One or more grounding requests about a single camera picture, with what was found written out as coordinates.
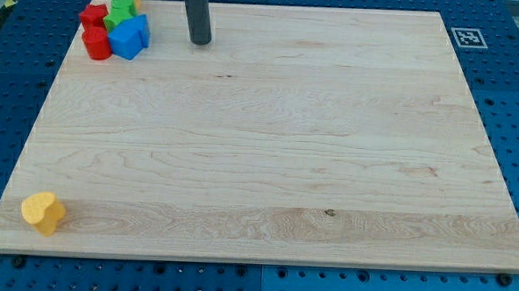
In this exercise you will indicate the red star block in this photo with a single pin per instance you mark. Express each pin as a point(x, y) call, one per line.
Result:
point(92, 15)

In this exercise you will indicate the wooden board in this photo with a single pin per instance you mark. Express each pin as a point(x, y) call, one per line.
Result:
point(298, 136)

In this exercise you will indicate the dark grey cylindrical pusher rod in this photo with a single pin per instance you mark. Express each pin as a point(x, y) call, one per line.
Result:
point(199, 25)

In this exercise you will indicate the blue block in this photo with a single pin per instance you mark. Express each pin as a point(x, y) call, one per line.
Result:
point(130, 37)

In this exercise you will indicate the red cylinder block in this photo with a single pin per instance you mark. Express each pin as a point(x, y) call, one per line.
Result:
point(97, 43)

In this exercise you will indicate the green block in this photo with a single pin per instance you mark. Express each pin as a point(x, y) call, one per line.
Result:
point(120, 10)

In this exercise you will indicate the yellow heart block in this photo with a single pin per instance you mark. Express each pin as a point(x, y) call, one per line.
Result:
point(43, 211)

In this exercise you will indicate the white fiducial marker tag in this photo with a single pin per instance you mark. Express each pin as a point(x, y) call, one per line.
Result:
point(467, 37)

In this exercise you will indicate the black bolt bottom left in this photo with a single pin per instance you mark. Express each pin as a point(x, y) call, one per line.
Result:
point(18, 261)

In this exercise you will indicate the black bolt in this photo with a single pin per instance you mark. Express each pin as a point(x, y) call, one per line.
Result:
point(18, 261)
point(504, 279)

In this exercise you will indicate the black bolt bottom right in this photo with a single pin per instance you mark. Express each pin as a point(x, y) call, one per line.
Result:
point(504, 279)

